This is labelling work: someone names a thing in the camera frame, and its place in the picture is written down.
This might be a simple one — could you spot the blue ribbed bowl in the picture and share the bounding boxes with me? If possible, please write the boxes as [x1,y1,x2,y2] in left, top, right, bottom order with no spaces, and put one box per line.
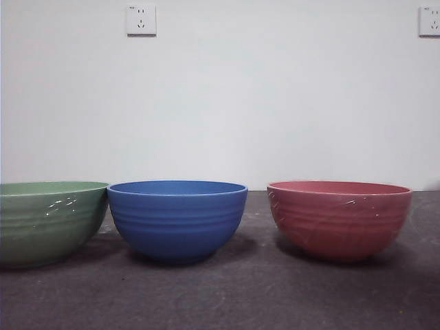
[107,180,248,265]

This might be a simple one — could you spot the white wall socket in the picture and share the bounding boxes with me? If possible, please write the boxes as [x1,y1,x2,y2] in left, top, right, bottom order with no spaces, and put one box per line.
[418,5,440,38]
[126,3,157,37]

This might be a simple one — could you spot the green ribbed bowl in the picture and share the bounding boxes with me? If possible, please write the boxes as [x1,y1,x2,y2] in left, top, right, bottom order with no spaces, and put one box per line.
[0,180,110,269]

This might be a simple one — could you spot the red ribbed bowl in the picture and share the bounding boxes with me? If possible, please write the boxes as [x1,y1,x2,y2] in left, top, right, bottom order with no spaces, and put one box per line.
[266,180,413,263]

